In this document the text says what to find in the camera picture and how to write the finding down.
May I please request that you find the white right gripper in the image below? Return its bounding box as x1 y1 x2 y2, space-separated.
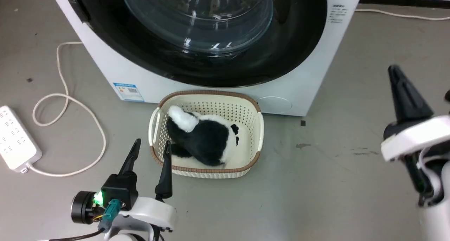
381 65 450 203

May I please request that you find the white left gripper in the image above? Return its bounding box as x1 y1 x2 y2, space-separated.
101 138 176 236

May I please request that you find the white front-load washing machine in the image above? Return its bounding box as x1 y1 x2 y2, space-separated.
48 0 364 117

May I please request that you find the round black glass washer door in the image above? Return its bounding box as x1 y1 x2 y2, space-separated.
65 0 328 88

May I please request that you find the black and white panda plush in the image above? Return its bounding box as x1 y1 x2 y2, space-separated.
166 105 240 167

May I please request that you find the blue energy label sticker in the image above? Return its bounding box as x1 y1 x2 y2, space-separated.
113 82 145 103

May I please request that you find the black baseboard strip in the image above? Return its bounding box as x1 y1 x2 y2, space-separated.
359 0 450 9

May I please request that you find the small printed text sticker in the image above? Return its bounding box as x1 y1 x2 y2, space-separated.
329 4 347 24

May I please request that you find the cream plastic laundry basket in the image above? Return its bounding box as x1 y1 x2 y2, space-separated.
148 90 264 179

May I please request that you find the white power strip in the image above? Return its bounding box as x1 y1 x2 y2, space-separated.
0 105 43 173

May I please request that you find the round white filter cover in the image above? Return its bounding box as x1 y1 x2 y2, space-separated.
256 96 293 112

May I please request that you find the teal cable connector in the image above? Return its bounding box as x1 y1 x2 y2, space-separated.
98 199 122 233

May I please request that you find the white power strip cord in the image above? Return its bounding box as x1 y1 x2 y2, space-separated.
27 41 107 177

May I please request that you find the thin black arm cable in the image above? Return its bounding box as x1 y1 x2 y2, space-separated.
35 227 106 241

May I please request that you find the thin white floor cable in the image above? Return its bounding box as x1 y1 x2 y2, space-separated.
355 8 450 21

